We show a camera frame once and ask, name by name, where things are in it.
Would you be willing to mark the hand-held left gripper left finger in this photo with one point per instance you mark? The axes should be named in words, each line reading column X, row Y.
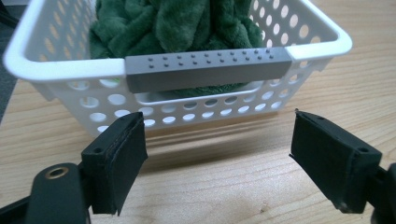
column 115, row 158

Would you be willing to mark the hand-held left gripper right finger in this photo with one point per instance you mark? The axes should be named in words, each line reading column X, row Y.
column 333, row 161

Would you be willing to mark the white perforated plastic basket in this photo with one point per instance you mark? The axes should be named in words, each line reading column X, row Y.
column 77, row 67

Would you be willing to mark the green fleece cloth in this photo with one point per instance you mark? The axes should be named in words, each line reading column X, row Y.
column 174, row 25

